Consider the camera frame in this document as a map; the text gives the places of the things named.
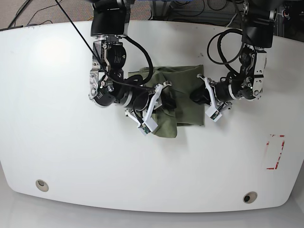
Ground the table cable grommet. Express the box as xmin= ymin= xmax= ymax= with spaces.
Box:
xmin=36 ymin=180 xmax=49 ymax=192
xmin=243 ymin=191 xmax=257 ymax=204

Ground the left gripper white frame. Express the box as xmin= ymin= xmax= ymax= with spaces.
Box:
xmin=190 ymin=74 xmax=232 ymax=115

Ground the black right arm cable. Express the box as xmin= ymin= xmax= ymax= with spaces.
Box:
xmin=54 ymin=0 xmax=154 ymax=91

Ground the olive green t-shirt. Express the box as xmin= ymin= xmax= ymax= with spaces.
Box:
xmin=128 ymin=64 xmax=206 ymax=139

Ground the right table cable grommet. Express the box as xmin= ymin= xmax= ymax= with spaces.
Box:
xmin=243 ymin=191 xmax=257 ymax=204

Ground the left table cable grommet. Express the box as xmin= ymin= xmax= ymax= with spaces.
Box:
xmin=36 ymin=180 xmax=49 ymax=192

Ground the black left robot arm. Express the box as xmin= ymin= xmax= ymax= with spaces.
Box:
xmin=190 ymin=0 xmax=282 ymax=122

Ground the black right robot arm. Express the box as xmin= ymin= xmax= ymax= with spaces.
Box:
xmin=89 ymin=0 xmax=171 ymax=135

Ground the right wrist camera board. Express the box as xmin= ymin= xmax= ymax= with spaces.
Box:
xmin=138 ymin=124 xmax=151 ymax=136

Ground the red tape rectangle marking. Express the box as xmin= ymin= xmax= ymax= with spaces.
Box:
xmin=263 ymin=134 xmax=285 ymax=170

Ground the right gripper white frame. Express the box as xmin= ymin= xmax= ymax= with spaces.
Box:
xmin=125 ymin=81 xmax=177 ymax=132

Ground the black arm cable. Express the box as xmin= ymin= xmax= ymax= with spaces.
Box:
xmin=54 ymin=0 xmax=154 ymax=91
xmin=206 ymin=0 xmax=247 ymax=79

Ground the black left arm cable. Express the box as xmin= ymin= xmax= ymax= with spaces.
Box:
xmin=206 ymin=0 xmax=247 ymax=79

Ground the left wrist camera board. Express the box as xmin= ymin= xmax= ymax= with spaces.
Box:
xmin=207 ymin=111 xmax=222 ymax=123

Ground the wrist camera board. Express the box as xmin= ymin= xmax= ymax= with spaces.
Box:
xmin=207 ymin=111 xmax=222 ymax=123
xmin=138 ymin=124 xmax=151 ymax=136

